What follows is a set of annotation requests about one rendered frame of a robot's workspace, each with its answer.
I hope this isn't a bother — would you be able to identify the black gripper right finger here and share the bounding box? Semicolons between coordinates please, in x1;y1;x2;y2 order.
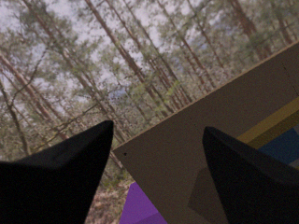
202;126;299;224

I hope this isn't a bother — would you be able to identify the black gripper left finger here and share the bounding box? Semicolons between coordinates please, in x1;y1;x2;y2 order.
0;120;114;224

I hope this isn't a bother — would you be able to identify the brown flat rectangular board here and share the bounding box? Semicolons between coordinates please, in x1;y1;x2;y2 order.
112;39;299;224

